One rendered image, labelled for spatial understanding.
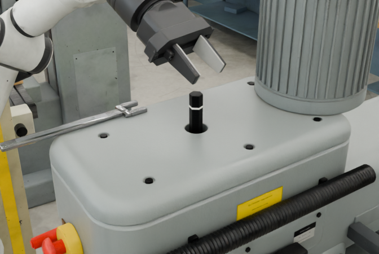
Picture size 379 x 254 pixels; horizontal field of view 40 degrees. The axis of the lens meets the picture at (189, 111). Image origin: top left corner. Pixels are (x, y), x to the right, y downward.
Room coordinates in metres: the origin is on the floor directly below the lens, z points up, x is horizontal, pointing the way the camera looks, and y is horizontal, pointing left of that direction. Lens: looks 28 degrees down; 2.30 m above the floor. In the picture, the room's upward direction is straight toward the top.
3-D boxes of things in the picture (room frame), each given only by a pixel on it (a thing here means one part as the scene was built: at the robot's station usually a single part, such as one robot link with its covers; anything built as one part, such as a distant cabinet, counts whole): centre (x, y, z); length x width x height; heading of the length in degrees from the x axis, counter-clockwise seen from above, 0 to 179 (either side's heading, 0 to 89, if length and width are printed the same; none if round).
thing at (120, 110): (0.73, 0.18, 1.89); 0.24 x 0.04 x 0.01; 125
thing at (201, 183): (0.74, -0.02, 1.81); 0.47 x 0.26 x 0.16; 123
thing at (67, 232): (0.61, 0.18, 1.76); 0.06 x 0.02 x 0.06; 33
